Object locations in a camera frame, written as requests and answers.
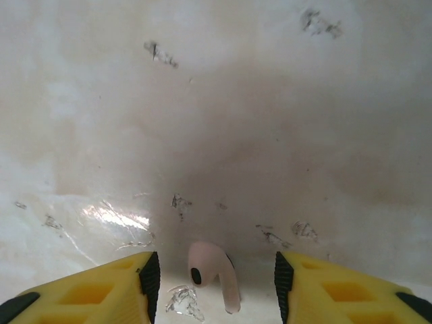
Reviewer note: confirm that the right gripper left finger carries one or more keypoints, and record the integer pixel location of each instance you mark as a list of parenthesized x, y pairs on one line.
[(84, 297)]

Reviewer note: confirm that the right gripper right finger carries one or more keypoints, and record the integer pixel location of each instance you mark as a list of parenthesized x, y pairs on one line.
[(354, 297)]

